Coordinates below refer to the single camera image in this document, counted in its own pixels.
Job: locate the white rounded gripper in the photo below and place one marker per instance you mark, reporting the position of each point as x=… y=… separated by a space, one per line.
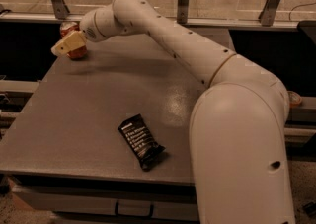
x=87 y=26

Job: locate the red coke can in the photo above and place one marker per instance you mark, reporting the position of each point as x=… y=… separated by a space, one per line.
x=74 y=41

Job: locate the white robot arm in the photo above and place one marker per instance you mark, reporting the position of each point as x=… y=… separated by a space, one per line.
x=237 y=125

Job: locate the black rxbar chocolate wrapper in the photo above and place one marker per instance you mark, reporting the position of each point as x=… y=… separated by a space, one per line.
x=141 y=141

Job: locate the orange tape roll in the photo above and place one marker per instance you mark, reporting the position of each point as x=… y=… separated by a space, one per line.
x=294 y=99

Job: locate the middle metal railing bracket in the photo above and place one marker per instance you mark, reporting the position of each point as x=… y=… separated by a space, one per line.
x=182 y=11

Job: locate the grey drawer with black handle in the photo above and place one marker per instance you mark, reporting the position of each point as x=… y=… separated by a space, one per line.
x=79 y=205

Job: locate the right metal railing bracket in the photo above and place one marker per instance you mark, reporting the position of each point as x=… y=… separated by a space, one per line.
x=267 y=16

